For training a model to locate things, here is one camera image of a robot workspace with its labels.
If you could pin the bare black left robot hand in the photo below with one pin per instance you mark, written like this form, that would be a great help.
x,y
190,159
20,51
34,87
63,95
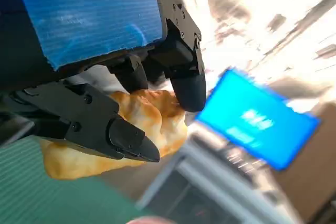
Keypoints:
x,y
86,19

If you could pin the braided toy bread loaf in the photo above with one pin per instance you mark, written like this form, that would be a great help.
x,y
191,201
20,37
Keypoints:
x,y
147,113

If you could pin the pink bowl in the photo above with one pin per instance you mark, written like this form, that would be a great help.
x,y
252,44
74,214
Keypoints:
x,y
152,221

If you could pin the green cutting mat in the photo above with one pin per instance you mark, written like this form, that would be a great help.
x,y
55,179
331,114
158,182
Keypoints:
x,y
39,203

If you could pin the blue sign with white text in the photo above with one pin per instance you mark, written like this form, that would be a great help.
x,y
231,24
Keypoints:
x,y
257,119

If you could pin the large white grille cabinet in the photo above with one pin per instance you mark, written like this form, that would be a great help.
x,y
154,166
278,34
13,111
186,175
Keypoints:
x,y
183,195

